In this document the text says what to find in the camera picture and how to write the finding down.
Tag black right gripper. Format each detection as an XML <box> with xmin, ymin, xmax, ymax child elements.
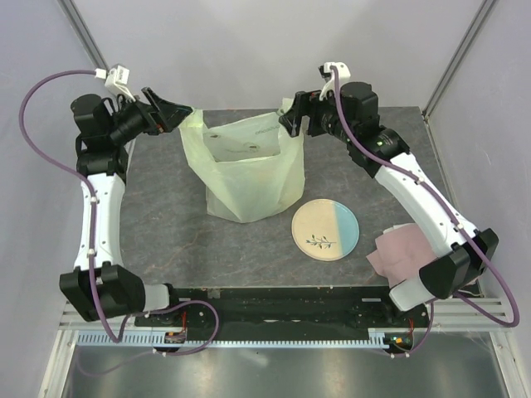
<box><xmin>280</xmin><ymin>85</ymin><xmax>357</xmax><ymax>144</ymax></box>

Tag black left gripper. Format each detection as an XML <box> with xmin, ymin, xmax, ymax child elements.
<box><xmin>107</xmin><ymin>87</ymin><xmax>191</xmax><ymax>145</ymax></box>

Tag green avocado print plastic bag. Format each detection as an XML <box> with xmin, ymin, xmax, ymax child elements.
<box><xmin>179</xmin><ymin>98</ymin><xmax>305</xmax><ymax>223</ymax></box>

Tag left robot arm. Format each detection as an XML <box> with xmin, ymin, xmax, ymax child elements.
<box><xmin>59</xmin><ymin>87</ymin><xmax>192</xmax><ymax>326</ymax></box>

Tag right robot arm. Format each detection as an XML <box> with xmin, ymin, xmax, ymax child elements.
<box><xmin>279</xmin><ymin>82</ymin><xmax>499</xmax><ymax>327</ymax></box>

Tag cream ceramic plate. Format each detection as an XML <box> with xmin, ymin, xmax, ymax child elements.
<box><xmin>291</xmin><ymin>199</ymin><xmax>360</xmax><ymax>262</ymax></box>

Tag pink cloth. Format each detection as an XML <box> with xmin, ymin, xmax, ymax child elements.
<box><xmin>367</xmin><ymin>223</ymin><xmax>436</xmax><ymax>288</ymax></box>

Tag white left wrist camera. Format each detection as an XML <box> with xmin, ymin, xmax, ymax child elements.
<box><xmin>95</xmin><ymin>65</ymin><xmax>136</xmax><ymax>102</ymax></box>

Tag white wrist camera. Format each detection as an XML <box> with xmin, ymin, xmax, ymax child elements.
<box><xmin>95</xmin><ymin>65</ymin><xmax>136</xmax><ymax>102</ymax></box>
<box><xmin>319</xmin><ymin>62</ymin><xmax>351</xmax><ymax>101</ymax></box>

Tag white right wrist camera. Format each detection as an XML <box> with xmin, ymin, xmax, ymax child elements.
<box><xmin>319</xmin><ymin>62</ymin><xmax>351</xmax><ymax>101</ymax></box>

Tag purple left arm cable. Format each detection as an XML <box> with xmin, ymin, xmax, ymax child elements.
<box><xmin>19</xmin><ymin>69</ymin><xmax>125</xmax><ymax>344</ymax></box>

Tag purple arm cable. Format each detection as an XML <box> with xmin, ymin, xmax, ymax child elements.
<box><xmin>330</xmin><ymin>70</ymin><xmax>520</xmax><ymax>329</ymax></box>
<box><xmin>19</xmin><ymin>69</ymin><xmax>125</xmax><ymax>344</ymax></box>

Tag aluminium frame post left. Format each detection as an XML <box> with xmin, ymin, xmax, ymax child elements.
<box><xmin>57</xmin><ymin>0</ymin><xmax>109</xmax><ymax>70</ymax></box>

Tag aluminium frame post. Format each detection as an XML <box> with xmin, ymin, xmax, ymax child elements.
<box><xmin>421</xmin><ymin>0</ymin><xmax>499</xmax><ymax>122</ymax></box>
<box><xmin>57</xmin><ymin>0</ymin><xmax>109</xmax><ymax>70</ymax></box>

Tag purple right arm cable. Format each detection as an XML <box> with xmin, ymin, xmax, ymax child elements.
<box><xmin>330</xmin><ymin>70</ymin><xmax>520</xmax><ymax>329</ymax></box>

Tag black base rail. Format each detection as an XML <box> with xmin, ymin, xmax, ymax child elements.
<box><xmin>134</xmin><ymin>284</ymin><xmax>431</xmax><ymax>332</ymax></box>

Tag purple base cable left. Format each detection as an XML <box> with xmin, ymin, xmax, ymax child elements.
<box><xmin>76</xmin><ymin>300</ymin><xmax>221</xmax><ymax>376</ymax></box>

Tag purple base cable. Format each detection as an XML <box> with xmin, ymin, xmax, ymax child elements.
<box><xmin>381</xmin><ymin>300</ymin><xmax>436</xmax><ymax>360</ymax></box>
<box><xmin>76</xmin><ymin>300</ymin><xmax>221</xmax><ymax>376</ymax></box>

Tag aluminium frame post right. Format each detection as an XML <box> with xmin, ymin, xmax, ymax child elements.
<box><xmin>421</xmin><ymin>0</ymin><xmax>499</xmax><ymax>122</ymax></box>

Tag white slotted cable duct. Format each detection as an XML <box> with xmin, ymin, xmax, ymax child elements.
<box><xmin>76</xmin><ymin>330</ymin><xmax>406</xmax><ymax>349</ymax></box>

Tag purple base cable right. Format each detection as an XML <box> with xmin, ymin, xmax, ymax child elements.
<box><xmin>381</xmin><ymin>300</ymin><xmax>436</xmax><ymax>360</ymax></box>

